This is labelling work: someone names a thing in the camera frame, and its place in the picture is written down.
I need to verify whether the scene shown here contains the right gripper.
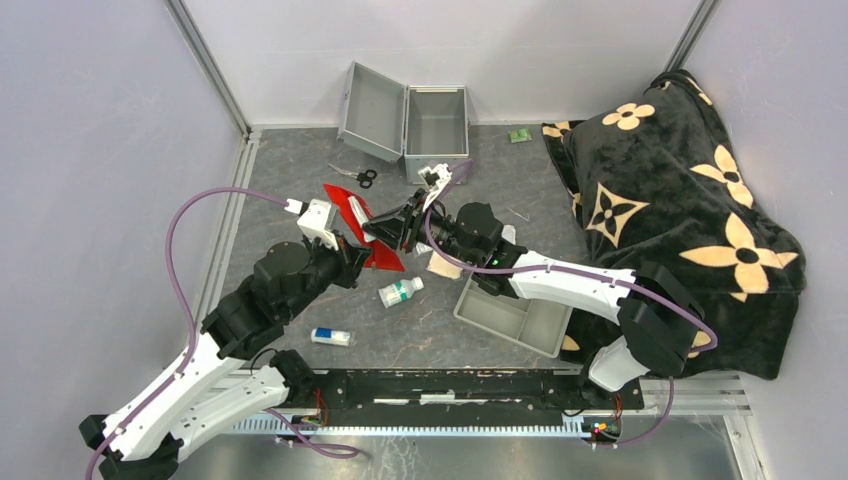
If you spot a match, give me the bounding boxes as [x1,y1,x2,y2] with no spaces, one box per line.
[362,189,479,266]

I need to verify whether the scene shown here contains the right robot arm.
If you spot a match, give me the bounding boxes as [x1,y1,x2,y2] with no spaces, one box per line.
[346,191,704,408]

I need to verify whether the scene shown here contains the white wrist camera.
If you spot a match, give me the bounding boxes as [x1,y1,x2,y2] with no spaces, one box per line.
[418,163,452,212]
[284,198,339,250]

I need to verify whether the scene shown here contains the blue white small box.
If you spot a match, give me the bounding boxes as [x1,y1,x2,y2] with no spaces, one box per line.
[310,327,352,347]

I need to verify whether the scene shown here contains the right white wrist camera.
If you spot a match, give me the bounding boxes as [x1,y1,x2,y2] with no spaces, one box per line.
[418,163,452,212]

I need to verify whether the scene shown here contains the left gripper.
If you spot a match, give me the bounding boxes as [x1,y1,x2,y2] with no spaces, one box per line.
[284,227,374,319]

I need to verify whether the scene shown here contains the red first aid pouch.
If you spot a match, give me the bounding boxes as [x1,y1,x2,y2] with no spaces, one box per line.
[323,183,406,272]

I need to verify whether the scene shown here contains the black floral blanket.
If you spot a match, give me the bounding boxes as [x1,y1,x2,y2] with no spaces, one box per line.
[542,69,806,380]

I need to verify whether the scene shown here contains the small teal strip packet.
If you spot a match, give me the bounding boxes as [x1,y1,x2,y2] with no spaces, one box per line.
[348,196,370,229]

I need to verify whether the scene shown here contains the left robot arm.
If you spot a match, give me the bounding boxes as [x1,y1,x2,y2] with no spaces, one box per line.
[79,239,371,479]

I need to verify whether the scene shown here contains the white green-label bottle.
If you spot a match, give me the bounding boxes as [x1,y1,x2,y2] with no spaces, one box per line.
[377,277,424,308]

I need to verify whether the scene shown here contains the small green packet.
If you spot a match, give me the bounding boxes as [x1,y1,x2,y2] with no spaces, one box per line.
[508,128,532,144]

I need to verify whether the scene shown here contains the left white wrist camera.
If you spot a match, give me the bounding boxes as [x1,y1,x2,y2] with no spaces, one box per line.
[284,198,339,250]

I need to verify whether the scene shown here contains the black handled scissors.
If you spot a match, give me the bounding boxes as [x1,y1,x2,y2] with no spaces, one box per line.
[328,164,378,189]

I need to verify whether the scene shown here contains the grey metal case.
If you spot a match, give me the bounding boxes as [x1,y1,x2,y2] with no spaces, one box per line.
[337,62,470,184]

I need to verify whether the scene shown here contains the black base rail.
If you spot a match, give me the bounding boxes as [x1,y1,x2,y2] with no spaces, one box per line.
[282,369,645,429]

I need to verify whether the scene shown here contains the grey divider tray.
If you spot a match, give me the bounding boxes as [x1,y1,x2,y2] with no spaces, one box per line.
[453,279,572,358]

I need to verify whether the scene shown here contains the white gauze packet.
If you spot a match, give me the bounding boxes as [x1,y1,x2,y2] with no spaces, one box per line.
[502,225,517,244]

